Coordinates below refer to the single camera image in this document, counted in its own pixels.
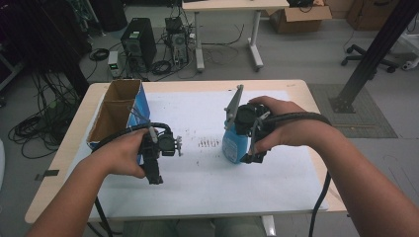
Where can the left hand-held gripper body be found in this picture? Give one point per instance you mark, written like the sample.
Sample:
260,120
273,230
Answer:
166,144

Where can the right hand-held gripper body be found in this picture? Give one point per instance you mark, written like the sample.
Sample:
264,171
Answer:
245,118

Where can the blue bottle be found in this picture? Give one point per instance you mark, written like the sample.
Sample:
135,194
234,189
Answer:
234,146

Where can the person's left hand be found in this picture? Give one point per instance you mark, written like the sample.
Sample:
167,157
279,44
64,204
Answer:
122,154

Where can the person's right hand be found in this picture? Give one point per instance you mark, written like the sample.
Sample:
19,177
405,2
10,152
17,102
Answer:
293,131

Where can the white table mat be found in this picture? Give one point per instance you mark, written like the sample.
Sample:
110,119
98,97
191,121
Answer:
204,184

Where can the open cardboard box blue side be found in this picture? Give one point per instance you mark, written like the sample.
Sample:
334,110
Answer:
113,115

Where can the white power supply unit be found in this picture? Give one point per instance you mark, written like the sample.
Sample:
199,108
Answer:
113,64

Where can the open computer case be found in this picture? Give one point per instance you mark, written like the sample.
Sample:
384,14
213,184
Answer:
178,41

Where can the black tape strip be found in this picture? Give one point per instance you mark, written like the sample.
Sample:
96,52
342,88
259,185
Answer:
47,173

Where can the black computer tower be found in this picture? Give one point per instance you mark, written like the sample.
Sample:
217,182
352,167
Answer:
140,41

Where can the open brown cardboard box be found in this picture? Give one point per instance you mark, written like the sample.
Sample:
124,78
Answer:
298,21

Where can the white desk with metal legs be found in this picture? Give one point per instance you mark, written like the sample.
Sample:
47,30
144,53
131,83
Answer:
230,5

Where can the grey floor mat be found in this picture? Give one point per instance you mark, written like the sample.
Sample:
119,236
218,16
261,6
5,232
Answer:
365,125

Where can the black office chair base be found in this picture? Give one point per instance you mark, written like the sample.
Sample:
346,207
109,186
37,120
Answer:
362,59

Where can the closed brown cardboard box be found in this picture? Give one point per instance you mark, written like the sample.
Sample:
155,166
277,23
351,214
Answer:
370,15

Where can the black curtain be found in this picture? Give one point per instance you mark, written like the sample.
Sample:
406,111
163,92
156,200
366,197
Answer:
39,33

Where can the black metal post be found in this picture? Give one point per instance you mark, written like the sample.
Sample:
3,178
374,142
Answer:
372,56

